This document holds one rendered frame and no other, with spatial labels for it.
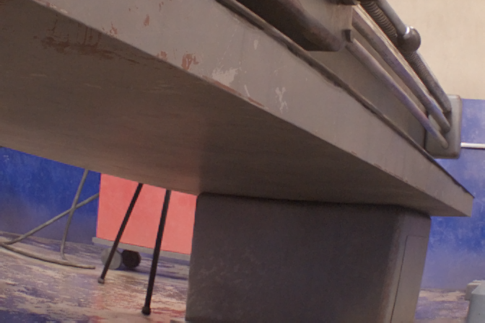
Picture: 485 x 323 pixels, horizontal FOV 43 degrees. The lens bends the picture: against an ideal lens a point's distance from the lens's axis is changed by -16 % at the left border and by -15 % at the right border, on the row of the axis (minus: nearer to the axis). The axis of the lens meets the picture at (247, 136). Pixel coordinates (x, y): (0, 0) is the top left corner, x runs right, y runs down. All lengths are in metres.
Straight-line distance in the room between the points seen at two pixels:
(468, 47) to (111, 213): 2.69
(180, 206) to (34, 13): 3.19
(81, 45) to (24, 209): 4.70
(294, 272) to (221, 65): 1.23
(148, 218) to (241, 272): 1.85
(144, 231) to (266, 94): 3.02
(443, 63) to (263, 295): 3.30
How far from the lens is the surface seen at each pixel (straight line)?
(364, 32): 1.13
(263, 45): 0.56
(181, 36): 0.45
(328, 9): 0.71
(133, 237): 3.58
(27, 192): 5.11
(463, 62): 4.77
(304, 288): 1.68
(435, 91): 1.74
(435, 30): 4.87
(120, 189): 3.60
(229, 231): 1.77
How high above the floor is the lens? 0.30
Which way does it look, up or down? 8 degrees up
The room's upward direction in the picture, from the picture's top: 7 degrees clockwise
